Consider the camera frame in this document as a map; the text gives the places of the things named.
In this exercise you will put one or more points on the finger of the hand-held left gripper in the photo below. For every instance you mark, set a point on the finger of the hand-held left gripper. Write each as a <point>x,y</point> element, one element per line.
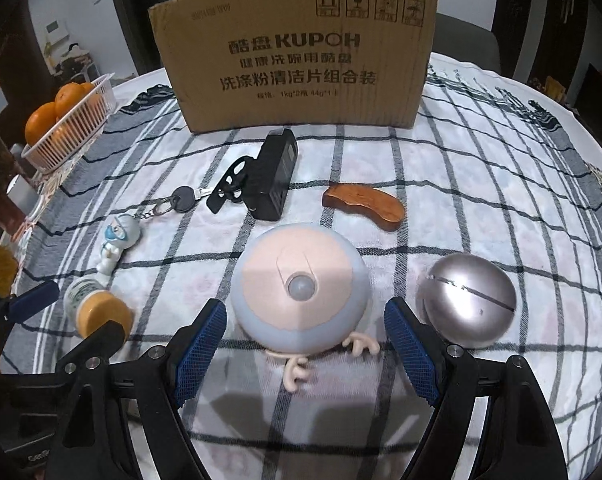
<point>31,300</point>
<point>108,337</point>

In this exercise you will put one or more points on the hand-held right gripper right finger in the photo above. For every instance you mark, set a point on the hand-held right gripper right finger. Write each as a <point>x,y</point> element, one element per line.
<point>411,355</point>

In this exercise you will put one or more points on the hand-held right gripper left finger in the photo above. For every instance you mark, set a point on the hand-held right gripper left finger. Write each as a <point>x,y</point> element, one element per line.
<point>201,355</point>

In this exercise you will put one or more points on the small bottle with yellow cap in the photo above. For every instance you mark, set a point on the small bottle with yellow cap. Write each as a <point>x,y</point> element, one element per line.
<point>98,307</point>

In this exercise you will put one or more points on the silver metal ball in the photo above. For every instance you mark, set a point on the silver metal ball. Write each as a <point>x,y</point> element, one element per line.
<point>468,300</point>

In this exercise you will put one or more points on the round night light with antlers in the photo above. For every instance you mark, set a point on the round night light with antlers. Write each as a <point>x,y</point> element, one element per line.
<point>301,285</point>

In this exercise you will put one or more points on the curved brown wooden block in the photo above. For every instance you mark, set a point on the curved brown wooden block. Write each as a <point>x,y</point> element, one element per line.
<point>366,205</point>

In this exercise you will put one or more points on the black plastic clip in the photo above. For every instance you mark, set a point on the black plastic clip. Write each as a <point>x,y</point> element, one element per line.
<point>228,185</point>

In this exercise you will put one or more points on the black rectangular charger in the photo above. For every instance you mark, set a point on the black rectangular charger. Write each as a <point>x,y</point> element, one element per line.
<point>273,175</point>

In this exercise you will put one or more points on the brown cardboard box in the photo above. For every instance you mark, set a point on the brown cardboard box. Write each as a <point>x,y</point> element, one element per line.
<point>301,60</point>

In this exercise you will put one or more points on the white plastic basket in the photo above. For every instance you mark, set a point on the white plastic basket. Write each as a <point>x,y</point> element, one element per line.
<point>76,130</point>

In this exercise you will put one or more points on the orange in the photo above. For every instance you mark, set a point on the orange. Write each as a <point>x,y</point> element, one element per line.
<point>88,89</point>
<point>70,96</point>
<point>40,122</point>

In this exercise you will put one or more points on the grey plaid tablecloth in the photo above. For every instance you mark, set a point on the grey plaid tablecloth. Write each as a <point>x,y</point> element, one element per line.
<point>481,170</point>

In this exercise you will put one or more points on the yellow bag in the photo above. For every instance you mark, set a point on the yellow bag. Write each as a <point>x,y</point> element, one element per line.
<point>556,87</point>

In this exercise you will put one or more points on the grey chair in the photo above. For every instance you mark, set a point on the grey chair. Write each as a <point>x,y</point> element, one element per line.
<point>468,35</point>

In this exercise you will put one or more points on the dark wooden cupboard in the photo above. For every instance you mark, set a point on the dark wooden cupboard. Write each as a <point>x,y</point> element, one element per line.
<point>536,35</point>

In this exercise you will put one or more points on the wall control panel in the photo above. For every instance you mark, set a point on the wall control panel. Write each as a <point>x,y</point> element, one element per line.
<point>56,27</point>

